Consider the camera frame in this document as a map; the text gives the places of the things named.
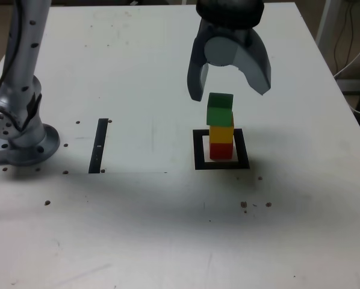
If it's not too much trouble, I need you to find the long white cable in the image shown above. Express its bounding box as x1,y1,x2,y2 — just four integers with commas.
332,38,360,78

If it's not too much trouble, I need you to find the white metal post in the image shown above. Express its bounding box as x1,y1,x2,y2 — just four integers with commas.
315,0,339,46

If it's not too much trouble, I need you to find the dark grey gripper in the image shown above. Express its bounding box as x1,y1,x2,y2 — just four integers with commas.
186,18,273,102

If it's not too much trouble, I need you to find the black tape square outline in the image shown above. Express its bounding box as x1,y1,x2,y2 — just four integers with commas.
192,128,250,170

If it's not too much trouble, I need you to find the thin black cable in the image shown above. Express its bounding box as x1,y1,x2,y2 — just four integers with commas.
346,0,355,66
333,2,349,72

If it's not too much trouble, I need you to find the black tape strip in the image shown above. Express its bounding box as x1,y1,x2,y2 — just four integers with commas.
88,118,109,175

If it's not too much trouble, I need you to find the red cube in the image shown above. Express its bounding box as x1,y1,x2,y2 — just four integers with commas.
209,142,234,160

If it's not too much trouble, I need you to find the yellow cube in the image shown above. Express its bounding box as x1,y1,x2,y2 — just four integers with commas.
209,113,235,145

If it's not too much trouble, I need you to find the green cube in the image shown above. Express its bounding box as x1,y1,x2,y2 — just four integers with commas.
206,92,235,127

